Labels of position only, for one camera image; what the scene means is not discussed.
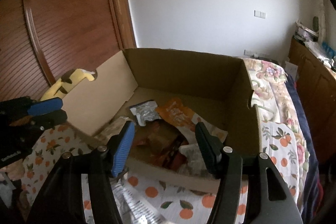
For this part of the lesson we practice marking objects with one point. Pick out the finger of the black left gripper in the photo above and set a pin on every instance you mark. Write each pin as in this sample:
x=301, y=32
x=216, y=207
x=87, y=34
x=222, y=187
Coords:
x=49, y=120

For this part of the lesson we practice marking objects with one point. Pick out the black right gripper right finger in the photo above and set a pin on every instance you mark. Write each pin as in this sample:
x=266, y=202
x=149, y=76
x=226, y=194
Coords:
x=210, y=147

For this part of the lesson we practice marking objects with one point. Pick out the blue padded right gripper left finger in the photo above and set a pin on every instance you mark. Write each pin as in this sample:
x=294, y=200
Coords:
x=123, y=145

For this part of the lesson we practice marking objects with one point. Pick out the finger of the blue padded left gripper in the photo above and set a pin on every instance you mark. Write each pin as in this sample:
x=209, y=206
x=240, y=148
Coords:
x=44, y=107

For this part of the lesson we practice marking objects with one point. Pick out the red snack packet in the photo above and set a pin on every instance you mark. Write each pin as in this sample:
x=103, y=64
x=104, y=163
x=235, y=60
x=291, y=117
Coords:
x=157, y=143

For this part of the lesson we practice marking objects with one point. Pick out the orange silver snack bag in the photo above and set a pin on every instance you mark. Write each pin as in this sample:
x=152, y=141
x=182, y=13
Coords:
x=185, y=120

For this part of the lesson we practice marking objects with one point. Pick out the white silver flat pouch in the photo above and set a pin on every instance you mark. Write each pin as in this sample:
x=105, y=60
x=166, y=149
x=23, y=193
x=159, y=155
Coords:
x=195, y=165

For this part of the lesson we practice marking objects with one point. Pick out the brown clear-wrapped pastry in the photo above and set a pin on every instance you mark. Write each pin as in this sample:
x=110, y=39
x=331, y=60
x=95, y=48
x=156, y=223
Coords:
x=113, y=128

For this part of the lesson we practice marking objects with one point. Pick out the yellow plush pillow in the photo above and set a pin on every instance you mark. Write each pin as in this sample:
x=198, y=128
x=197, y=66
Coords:
x=67, y=82

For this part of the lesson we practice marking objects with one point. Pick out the orange print bed sheet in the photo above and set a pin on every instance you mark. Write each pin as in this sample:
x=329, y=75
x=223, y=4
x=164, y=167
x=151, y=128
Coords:
x=81, y=189

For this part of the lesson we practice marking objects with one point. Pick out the brown cardboard box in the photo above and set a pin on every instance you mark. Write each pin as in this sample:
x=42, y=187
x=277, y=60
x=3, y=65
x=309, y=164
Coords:
x=188, y=87

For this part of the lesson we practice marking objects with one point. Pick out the floral quilt blanket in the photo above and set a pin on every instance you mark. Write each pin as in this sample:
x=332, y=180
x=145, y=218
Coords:
x=285, y=134

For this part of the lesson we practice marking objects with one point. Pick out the wooden louvered wardrobe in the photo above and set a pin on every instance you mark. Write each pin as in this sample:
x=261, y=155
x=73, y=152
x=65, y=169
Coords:
x=43, y=39

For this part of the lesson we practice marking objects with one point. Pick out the wooden window-side cabinet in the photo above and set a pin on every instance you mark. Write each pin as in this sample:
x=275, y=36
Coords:
x=316, y=90

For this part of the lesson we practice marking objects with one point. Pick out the clutter on cabinet top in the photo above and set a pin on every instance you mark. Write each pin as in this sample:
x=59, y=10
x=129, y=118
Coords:
x=309, y=38

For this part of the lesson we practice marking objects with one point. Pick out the white wall switch plate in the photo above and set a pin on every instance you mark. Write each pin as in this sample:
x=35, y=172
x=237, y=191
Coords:
x=259, y=14

